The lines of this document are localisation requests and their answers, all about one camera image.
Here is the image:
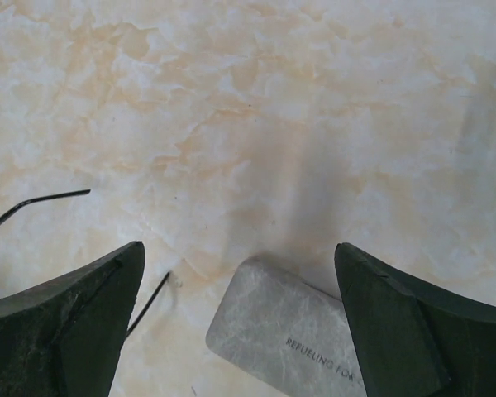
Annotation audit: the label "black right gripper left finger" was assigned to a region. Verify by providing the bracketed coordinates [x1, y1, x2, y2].
[0, 242, 145, 396]

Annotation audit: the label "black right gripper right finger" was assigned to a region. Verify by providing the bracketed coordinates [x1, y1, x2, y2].
[334, 242, 496, 397]

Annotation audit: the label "grey glasses case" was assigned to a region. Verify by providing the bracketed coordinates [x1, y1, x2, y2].
[206, 257, 366, 396]

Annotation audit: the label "black thin-frame glasses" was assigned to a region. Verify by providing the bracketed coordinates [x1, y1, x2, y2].
[0, 189, 171, 339]

